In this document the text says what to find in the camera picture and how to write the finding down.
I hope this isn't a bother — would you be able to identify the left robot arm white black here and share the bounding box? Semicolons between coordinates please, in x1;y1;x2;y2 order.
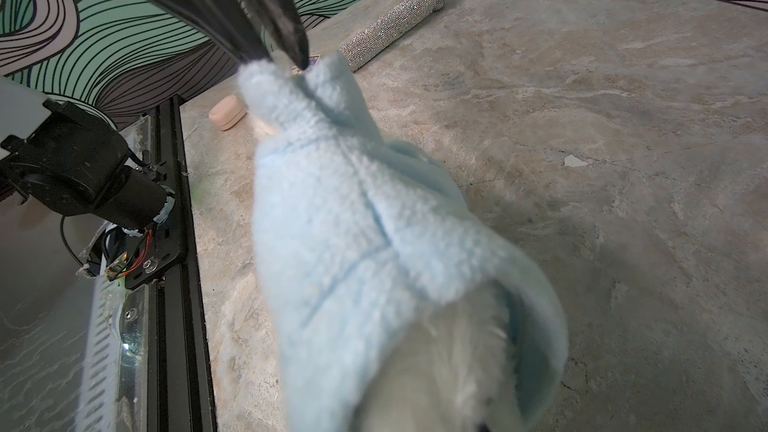
1;0;310;229

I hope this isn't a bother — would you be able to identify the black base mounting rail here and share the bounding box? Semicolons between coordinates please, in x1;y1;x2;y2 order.
127;96;218;431

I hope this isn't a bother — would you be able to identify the small peach pink ball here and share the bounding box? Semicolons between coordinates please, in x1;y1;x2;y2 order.
208;95;247;131

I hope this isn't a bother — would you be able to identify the white teddy bear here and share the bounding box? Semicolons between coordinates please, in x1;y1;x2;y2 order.
352;283;525;431

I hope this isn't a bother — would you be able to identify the clear tube with beads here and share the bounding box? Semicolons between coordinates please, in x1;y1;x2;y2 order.
339;0;447;72

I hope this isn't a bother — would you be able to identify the light blue teddy hoodie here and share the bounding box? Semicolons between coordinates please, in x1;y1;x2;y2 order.
238;53;568;431

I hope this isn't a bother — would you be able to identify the white slotted cable duct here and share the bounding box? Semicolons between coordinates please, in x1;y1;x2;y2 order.
75;278;125;431

